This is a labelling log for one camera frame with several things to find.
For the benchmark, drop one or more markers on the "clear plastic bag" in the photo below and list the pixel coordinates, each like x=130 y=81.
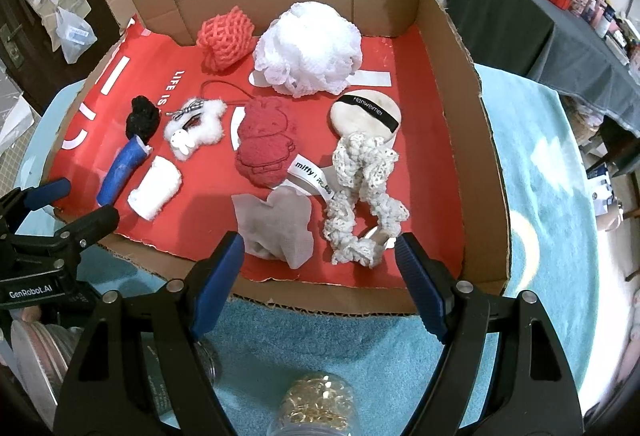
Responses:
x=75 y=35

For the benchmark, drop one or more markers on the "orange foam net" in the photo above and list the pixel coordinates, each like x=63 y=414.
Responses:
x=225 y=38

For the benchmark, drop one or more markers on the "white bath pouf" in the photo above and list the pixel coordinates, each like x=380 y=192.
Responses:
x=310 y=48

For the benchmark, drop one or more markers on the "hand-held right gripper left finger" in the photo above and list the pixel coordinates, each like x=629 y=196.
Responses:
x=220 y=281

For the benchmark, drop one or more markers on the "white cloth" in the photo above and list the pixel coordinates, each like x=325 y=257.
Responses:
x=155 y=188

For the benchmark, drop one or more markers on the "black scrunchie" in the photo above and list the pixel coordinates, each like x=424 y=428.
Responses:
x=142 y=118

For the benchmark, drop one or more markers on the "beige cloth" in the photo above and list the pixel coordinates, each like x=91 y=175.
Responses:
x=280 y=226

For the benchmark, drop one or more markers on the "cream lace scrunchie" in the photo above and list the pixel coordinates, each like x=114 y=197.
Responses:
x=365 y=176

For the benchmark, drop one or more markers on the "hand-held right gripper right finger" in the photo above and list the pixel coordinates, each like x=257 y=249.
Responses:
x=422 y=286

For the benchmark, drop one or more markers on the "red plush pouch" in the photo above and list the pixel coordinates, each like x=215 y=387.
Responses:
x=265 y=140

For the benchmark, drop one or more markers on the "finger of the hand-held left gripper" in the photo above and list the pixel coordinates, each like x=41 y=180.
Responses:
x=47 y=193
x=90 y=228

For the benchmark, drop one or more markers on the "table with grey cloth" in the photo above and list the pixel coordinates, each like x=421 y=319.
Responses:
x=515 y=25

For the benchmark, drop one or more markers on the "jar of gold rings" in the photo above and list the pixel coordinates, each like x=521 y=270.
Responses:
x=315 y=406

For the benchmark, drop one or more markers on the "beige powder puff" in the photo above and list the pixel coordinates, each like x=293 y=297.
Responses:
x=355 y=120

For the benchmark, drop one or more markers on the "blue cloth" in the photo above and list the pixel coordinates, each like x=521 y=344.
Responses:
x=120 y=170

